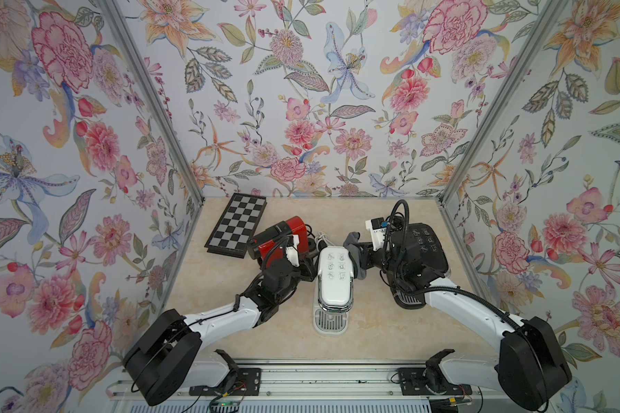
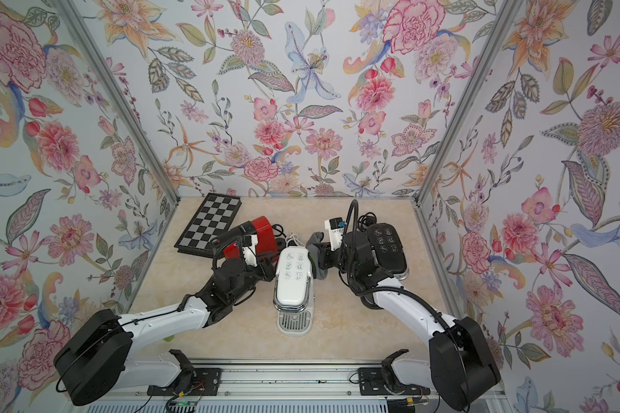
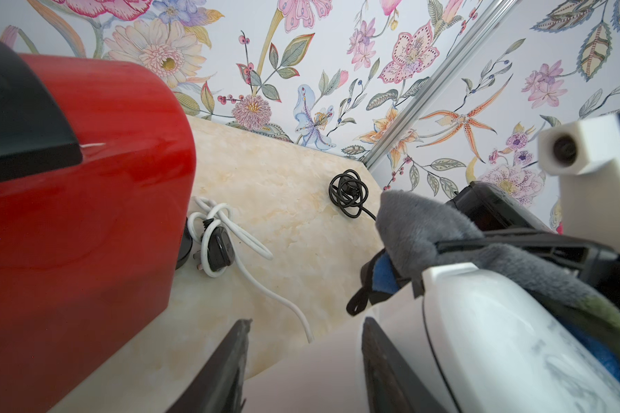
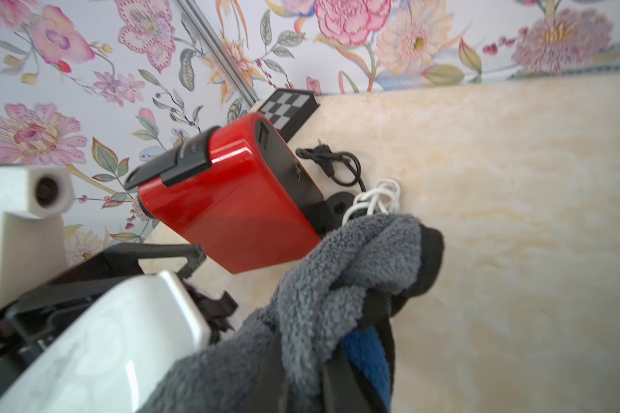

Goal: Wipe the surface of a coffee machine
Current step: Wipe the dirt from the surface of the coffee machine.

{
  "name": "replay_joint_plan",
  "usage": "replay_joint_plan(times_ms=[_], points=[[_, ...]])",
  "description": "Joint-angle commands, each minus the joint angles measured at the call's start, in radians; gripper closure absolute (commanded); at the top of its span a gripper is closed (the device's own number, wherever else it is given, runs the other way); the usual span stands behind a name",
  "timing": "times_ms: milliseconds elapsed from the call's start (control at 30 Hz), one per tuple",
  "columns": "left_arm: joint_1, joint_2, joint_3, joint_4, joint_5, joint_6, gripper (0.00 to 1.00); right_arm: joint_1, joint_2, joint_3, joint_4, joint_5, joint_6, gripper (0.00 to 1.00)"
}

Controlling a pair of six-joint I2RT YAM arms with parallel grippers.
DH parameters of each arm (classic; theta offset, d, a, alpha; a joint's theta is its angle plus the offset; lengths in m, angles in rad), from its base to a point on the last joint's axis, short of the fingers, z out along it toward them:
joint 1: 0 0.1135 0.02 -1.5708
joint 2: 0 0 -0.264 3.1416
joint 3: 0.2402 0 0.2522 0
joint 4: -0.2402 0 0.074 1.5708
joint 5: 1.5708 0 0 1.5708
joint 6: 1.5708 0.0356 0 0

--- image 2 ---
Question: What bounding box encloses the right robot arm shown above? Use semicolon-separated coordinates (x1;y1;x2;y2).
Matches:
307;224;501;411

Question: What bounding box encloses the red coffee machine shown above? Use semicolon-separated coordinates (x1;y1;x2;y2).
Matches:
211;216;279;259

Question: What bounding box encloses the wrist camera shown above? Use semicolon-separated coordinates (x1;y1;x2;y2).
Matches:
325;218;346;251
241;235;258;267

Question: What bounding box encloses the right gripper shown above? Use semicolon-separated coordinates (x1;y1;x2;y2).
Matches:
312;243;360;280

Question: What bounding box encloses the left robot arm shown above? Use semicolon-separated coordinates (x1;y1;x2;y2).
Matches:
53;256;276;406

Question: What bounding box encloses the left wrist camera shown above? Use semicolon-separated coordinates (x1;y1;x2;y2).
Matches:
241;235;258;267

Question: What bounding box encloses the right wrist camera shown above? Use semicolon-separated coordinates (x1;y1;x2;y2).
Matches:
325;218;346;251

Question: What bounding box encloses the white coffee machine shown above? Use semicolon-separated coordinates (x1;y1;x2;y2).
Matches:
273;246;314;337

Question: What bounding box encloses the black white chessboard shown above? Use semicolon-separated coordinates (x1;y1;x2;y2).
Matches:
174;193;241;258

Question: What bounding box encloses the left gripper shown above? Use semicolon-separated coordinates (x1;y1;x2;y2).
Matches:
227;251;285;305

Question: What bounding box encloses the black coffee machine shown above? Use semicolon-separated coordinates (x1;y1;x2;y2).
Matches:
366;223;409;280

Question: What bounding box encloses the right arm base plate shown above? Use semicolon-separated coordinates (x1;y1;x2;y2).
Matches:
356;367;431;397

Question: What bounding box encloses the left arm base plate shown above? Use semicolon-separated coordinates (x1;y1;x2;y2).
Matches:
146;368;222;398

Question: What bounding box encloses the aluminium rail frame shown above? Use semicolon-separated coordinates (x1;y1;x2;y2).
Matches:
61;358;502;413

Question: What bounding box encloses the grey cleaning cloth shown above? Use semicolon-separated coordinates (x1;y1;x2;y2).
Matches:
306;232;327;280

